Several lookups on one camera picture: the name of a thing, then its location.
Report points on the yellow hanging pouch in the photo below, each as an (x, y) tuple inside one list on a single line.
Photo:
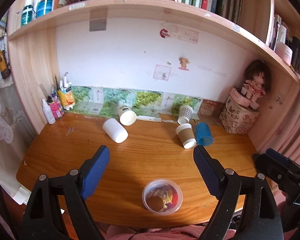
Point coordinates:
[(4, 68)]

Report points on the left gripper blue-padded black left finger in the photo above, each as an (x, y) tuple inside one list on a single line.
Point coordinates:
[(43, 218)]

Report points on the brown sleeved paper cup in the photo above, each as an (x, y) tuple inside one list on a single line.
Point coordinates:
[(186, 135)]

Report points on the blue plastic cup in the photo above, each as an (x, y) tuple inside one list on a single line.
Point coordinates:
[(203, 134)]

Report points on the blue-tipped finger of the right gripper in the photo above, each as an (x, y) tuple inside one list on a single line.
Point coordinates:
[(276, 156)]

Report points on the wooden shelf board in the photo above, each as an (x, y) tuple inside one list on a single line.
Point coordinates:
[(162, 10)]

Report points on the white lace curtain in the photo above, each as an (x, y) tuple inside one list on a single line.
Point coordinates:
[(11, 112)]

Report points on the white squeeze bottle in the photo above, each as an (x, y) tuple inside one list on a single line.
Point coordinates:
[(48, 112)]

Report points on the white paper cup black logo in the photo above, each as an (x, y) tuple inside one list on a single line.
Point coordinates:
[(127, 116)]

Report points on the clear plastic ruler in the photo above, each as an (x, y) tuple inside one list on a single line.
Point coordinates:
[(44, 91)]

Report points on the blue cosmetic jar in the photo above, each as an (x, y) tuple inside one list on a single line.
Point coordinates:
[(44, 7)]

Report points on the green grape carton strip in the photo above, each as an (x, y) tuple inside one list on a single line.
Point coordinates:
[(105, 102)]

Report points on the white plastic cup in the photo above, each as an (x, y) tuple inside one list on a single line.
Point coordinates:
[(115, 130)]

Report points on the checkered paper cup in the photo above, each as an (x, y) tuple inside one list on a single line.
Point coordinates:
[(185, 114)]

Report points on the pink round box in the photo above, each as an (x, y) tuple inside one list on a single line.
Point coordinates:
[(238, 98)]

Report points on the pink clothing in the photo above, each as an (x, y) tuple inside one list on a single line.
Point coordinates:
[(185, 232)]

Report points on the clear printed plastic cup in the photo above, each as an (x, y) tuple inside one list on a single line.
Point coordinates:
[(162, 197)]

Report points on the pink pen can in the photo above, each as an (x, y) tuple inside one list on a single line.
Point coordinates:
[(55, 107)]

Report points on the brown-haired rag doll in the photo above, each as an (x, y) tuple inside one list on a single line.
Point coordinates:
[(257, 82)]

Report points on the teal cosmetic bottle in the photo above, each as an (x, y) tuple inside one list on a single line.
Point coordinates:
[(27, 12)]

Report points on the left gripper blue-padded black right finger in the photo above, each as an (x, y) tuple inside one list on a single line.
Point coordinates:
[(260, 217)]

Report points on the patterned fabric basket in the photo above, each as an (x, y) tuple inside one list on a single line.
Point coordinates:
[(236, 119)]

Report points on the pony sticker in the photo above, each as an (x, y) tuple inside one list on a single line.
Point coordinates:
[(183, 64)]

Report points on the red round sticker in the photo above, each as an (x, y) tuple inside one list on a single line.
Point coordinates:
[(164, 33)]

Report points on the pink square sticker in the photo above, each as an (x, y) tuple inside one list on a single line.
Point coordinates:
[(162, 72)]

